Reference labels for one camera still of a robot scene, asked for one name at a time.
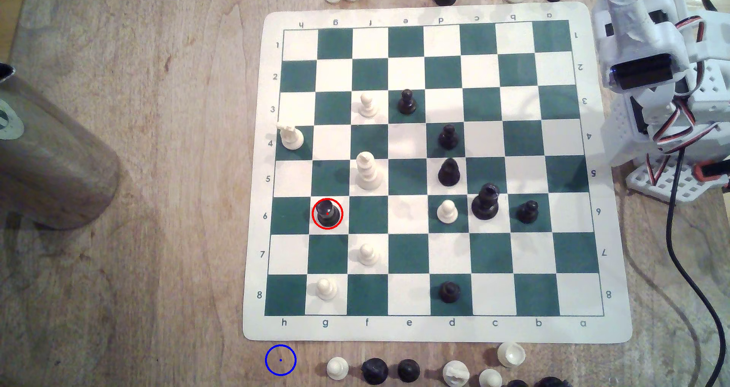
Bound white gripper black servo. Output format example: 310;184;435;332
593;0;692;95

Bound black chess rook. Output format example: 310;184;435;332
315;200;341;228

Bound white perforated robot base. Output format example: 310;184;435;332
624;156;730;204

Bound white chess knight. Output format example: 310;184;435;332
276;122;305;151

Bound green white chess mat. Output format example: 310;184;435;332
242;2;634;343

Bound orange black table clamp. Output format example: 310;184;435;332
692;158;730;194

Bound black pawn on d5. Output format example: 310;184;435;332
437;158;462;187

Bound white bishop on f5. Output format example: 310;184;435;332
355;152;384;192

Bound brown cylindrical pole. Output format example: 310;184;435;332
0;62;122;231

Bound red white black servo wires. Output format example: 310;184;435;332
650;16;730;182

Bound thick black cable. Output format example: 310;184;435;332
666;148;720;387

